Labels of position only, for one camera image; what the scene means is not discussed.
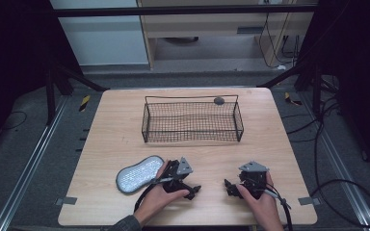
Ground yellow black striped tape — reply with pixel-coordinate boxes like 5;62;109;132
284;91;304;107
78;94;92;113

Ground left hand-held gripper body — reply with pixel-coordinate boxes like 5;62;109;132
161;156;195;194

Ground right hand-held gripper cable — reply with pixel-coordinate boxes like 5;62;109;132
262;188;294;231

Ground grey shoe insole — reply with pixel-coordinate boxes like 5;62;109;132
115;155;166;195

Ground person's left hand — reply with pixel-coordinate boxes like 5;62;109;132
133;160;191;226

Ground black metal frame crossbar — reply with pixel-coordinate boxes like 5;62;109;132
50;4;320;18

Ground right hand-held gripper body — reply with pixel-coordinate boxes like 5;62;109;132
238;160;270;199

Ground black floor cable loop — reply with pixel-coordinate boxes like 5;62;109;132
280;95;370;229

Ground person's right hand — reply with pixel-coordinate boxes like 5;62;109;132
236;171;285;226

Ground black metal stand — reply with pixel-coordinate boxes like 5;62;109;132
43;59;111;127
257;59;324;117

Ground left hand-held gripper cable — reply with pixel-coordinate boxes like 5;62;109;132
133;177;175;213

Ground aluminium floor rail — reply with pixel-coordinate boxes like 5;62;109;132
301;91;370;231
0;95;69;231

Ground hand-held gripper cable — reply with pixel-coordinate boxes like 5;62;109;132
133;177;175;213
262;188;294;231

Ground black wire mesh basket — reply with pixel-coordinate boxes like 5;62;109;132
141;94;245;144

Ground grey tape strip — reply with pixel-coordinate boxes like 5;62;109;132
55;195;78;207
297;195;322;207

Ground light wooden desk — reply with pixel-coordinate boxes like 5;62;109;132
136;0;320;70

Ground white cabinet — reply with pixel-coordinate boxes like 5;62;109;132
49;0;150;67

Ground black hanging desk cables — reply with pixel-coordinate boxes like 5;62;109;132
257;12;301;70

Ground black curtain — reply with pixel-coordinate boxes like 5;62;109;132
300;0;370;181
0;0;82;158

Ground thin black floor cable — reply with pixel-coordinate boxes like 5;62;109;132
0;110;29;132

